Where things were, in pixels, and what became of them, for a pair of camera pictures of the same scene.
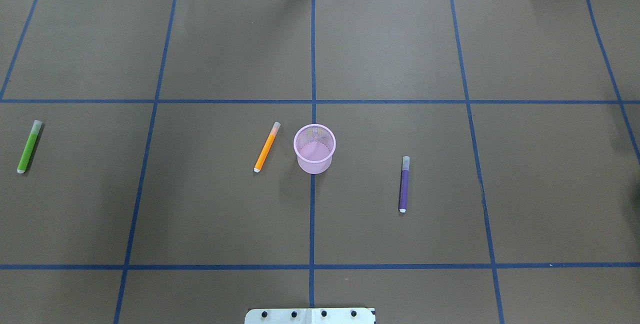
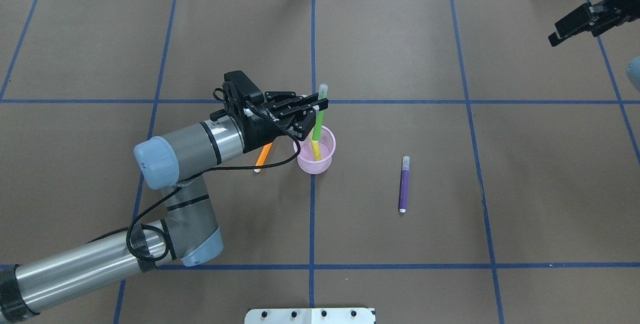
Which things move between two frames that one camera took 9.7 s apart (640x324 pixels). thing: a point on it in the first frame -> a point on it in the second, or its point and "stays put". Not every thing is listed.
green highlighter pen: x=29 y=147 -> x=323 y=93
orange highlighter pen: x=266 y=147 stays put
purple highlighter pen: x=404 y=184 stays put
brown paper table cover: x=486 y=169 stays put
